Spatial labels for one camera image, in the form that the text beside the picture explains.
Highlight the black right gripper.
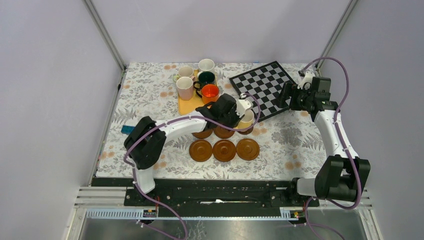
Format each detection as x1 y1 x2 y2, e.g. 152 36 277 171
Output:
272 82 314 112

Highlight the brown coaster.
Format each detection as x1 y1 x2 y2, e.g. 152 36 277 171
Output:
192 129 213 139
189 139 213 162
213 126 235 139
236 138 260 161
212 139 236 162

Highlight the orange cup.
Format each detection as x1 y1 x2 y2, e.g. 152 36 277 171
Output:
196 84 220 104

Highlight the cream yellow mug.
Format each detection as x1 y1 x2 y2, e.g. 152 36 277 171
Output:
236 109 255 129

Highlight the dark walnut wooden coaster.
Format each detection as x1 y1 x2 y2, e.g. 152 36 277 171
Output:
237 127 254 135

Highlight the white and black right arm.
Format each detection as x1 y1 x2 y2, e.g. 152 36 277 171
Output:
277 76 371 206

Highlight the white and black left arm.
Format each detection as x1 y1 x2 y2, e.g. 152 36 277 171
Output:
124 93 253 206

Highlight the dark green mug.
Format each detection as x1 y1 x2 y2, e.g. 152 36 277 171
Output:
193 71 216 90

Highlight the yellow plastic tray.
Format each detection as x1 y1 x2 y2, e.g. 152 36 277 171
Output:
177 71 218 115

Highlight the pink mug front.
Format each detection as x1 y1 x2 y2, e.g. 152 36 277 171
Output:
176 76 194 101

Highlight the pink mug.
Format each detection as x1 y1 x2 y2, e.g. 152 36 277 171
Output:
176 76 194 101
172 66 196 83

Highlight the white mug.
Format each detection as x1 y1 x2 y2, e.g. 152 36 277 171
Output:
198 58 215 73

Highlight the black and white chessboard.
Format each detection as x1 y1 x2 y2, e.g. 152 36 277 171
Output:
229 61 295 122

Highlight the pink mug back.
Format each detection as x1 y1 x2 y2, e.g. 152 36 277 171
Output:
172 66 196 83

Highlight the floral patterned tablecloth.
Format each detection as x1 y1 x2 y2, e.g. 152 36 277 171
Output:
95 62 327 180

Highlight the blue building block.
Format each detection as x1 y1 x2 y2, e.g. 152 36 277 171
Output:
120 125 135 135

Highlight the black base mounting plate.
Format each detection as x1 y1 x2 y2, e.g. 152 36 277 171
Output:
91 177 308 218

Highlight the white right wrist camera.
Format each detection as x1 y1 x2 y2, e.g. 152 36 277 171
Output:
297 71 316 90

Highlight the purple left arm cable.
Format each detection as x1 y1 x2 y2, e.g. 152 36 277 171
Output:
123 92 262 240

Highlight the aluminium frame rail right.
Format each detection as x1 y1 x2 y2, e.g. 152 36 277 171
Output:
320 0 359 57

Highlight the aluminium frame rail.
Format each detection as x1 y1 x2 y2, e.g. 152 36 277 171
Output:
320 0 359 57
82 0 127 72

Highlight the aluminium frame rail left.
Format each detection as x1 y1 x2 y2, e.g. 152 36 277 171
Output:
82 0 127 72

